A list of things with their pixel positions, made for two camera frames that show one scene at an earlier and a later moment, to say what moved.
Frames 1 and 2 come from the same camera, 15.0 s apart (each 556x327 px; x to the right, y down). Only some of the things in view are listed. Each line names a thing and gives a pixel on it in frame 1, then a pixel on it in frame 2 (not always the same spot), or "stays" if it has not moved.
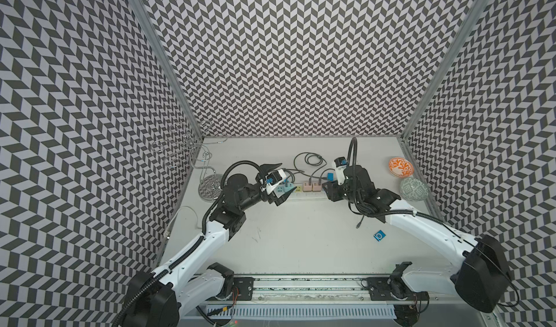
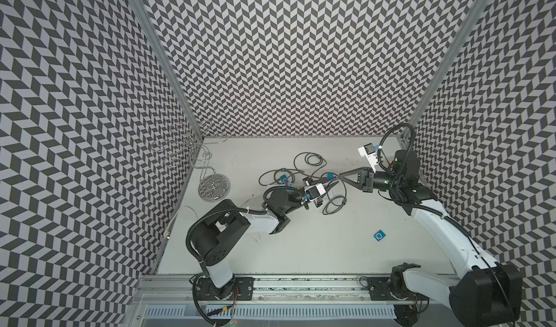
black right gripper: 331,190 → 366,185
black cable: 357,226 → 335,197
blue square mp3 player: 379,235 stays
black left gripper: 281,198 → 318,204
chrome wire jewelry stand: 186,146 stays
